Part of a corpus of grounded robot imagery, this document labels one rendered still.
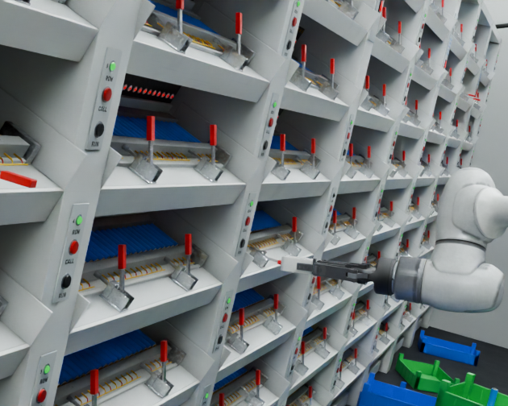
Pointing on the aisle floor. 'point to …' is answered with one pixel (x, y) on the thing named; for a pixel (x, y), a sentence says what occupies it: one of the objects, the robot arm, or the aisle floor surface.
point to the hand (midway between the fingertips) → (298, 264)
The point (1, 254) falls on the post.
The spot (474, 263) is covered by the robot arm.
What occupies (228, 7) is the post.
